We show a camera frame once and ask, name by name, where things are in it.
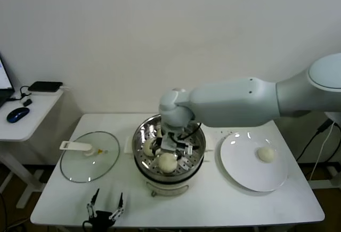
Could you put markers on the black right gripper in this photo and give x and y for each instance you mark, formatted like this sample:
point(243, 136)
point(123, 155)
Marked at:
point(160, 142)

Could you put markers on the white round plate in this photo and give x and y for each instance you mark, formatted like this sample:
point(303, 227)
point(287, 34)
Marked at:
point(239, 168)

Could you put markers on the blue black computer mouse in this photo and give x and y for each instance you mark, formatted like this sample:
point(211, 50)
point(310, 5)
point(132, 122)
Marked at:
point(17, 115)

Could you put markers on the small black adapter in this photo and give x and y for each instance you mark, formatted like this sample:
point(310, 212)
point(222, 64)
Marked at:
point(27, 102)

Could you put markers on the black flat box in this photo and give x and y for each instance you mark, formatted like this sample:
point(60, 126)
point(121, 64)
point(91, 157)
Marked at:
point(44, 86)

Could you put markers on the white steamed baozi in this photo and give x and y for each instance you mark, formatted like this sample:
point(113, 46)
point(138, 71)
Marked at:
point(167, 163)
point(265, 154)
point(147, 148)
point(159, 132)

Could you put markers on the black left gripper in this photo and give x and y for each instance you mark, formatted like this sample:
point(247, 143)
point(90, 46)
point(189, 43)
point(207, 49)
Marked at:
point(102, 220)

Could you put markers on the black white stand base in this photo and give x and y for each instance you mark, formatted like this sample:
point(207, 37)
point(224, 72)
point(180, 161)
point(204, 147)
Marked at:
point(332, 173)

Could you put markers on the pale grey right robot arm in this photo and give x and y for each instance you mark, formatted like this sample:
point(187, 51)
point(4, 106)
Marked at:
point(239, 101)

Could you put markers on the white side table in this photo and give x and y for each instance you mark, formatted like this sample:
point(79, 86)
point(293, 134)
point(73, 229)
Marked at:
point(40, 120)

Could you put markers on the stainless steel steamer basket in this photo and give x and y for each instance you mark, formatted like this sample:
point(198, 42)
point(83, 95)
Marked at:
point(194, 152)

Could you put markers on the grey right wrist camera module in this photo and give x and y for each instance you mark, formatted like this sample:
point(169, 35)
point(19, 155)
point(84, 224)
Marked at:
point(169, 144)

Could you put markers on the cream electric cooker base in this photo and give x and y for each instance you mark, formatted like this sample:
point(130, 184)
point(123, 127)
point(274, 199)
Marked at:
point(170, 189)

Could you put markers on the black laptop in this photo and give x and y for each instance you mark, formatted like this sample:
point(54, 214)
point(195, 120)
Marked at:
point(4, 94)

